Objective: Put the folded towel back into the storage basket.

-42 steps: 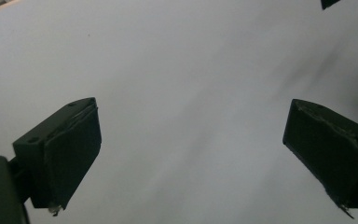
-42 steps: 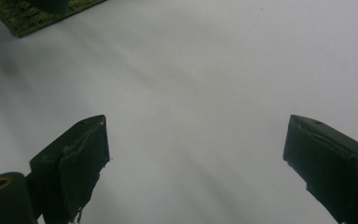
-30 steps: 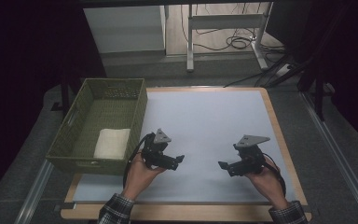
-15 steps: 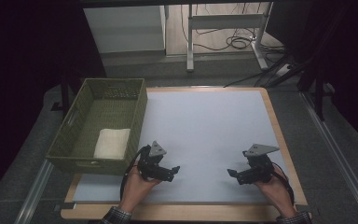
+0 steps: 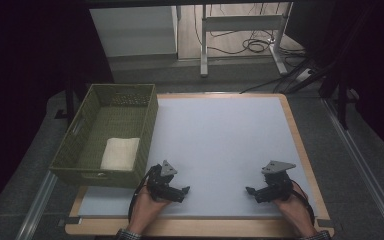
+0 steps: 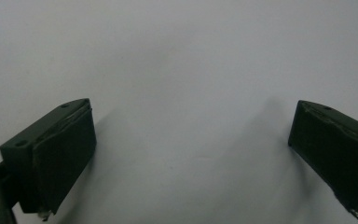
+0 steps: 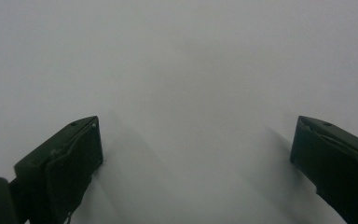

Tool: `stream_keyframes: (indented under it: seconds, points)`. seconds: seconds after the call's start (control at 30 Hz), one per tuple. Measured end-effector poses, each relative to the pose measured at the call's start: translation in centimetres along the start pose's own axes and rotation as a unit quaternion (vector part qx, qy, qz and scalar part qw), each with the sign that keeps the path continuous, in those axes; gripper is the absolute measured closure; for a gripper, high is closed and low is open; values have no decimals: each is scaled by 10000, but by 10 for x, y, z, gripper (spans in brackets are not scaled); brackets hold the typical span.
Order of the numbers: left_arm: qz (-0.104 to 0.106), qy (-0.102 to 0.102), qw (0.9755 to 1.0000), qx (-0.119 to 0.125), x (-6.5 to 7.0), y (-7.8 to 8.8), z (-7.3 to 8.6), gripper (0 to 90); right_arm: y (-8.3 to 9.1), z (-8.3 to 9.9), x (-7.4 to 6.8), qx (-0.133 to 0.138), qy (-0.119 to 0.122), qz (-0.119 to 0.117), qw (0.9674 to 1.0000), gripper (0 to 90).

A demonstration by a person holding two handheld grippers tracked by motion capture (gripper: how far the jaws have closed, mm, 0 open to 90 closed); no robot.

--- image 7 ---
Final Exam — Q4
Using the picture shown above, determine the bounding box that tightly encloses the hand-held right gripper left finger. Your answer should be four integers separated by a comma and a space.
13, 116, 103, 224

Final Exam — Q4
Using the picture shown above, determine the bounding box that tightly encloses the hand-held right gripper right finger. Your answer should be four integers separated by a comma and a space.
289, 115, 358, 224

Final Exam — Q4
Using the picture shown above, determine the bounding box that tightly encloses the light grey table mat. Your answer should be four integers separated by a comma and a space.
0, 0, 358, 224

